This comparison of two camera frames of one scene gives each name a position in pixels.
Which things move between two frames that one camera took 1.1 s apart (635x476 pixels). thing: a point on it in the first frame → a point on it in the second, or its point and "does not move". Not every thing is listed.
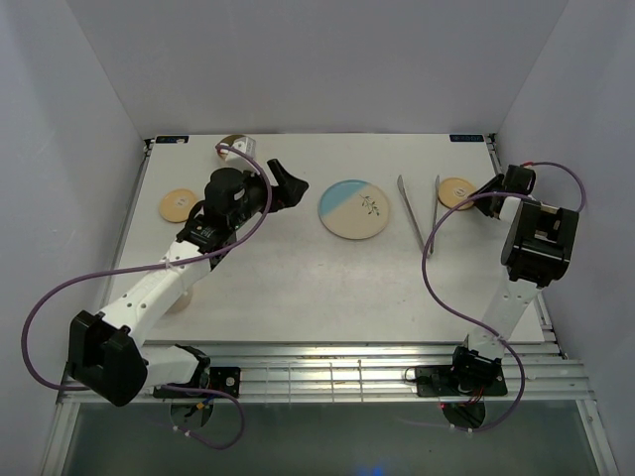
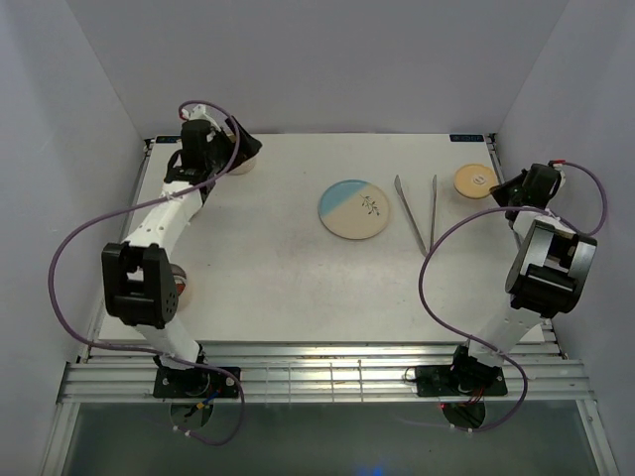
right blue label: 466,138 does not move
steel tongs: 400,183 does not move
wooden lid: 454,190 → 474,180
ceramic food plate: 353,209 does not move
